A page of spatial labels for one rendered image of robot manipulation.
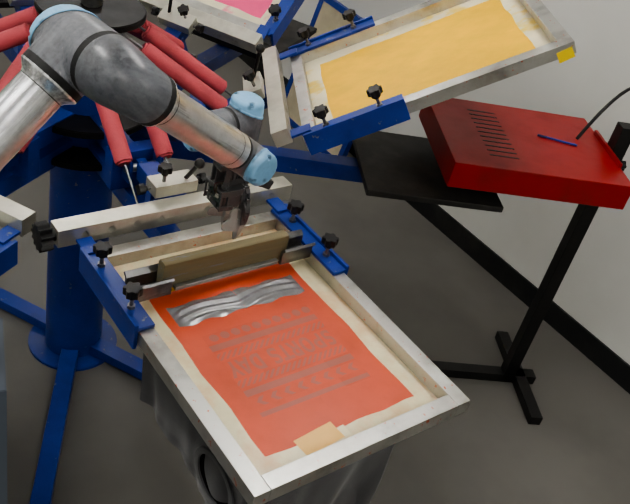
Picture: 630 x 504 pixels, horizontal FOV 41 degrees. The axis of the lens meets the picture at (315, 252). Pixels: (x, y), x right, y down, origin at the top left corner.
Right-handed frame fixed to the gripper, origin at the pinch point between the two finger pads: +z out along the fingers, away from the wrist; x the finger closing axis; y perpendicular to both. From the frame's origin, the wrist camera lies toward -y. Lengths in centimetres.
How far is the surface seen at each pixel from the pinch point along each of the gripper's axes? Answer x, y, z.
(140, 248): -14.5, 15.4, 12.9
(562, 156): 1, -127, 1
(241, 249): 1.3, -3.3, 6.5
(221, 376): 28.8, 17.1, 16.2
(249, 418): 41.7, 17.9, 16.2
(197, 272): 1.2, 8.4, 10.5
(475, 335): -20, -159, 111
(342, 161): -41, -72, 19
